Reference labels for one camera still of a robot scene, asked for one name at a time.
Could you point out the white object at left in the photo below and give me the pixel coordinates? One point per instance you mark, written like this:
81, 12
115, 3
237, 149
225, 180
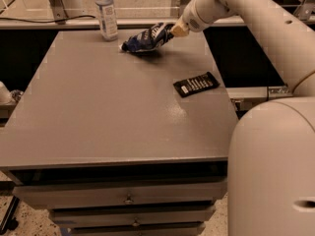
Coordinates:
5, 95

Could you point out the clear plastic water bottle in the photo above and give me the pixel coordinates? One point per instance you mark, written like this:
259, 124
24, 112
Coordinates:
107, 19

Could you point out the metal middle drawer knob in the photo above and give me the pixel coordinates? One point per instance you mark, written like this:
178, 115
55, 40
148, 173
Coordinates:
136, 223

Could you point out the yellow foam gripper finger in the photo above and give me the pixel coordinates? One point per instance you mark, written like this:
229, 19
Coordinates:
180, 29

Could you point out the blue potato chip bag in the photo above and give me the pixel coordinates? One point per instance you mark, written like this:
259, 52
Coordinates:
149, 39

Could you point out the metal drawer knob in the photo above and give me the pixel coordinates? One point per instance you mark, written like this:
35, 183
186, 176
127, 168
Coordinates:
136, 223
128, 200

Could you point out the grey bottom drawer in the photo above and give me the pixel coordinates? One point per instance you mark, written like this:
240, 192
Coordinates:
170, 229

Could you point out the metal top drawer knob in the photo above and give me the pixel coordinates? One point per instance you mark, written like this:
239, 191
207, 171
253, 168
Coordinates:
128, 200

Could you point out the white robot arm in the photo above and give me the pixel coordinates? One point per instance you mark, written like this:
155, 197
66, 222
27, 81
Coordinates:
271, 158

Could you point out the grey middle drawer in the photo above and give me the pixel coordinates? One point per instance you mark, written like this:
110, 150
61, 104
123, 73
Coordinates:
125, 216

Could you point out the aluminium frame rail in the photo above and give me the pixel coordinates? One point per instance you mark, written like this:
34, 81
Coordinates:
87, 22

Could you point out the grey top drawer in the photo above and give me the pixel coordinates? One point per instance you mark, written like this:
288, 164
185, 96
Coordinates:
112, 194

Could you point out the grey drawer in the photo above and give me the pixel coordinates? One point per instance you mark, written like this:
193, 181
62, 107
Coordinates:
125, 216
170, 229
112, 194

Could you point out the black snack bar wrapper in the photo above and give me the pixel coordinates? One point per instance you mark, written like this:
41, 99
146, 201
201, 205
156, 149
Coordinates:
196, 84

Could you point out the metal left upright bracket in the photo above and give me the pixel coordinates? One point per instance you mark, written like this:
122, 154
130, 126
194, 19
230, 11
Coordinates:
58, 11

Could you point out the black stand leg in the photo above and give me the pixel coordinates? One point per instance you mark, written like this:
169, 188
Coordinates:
9, 221

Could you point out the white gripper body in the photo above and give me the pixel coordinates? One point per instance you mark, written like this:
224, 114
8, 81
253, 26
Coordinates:
190, 21

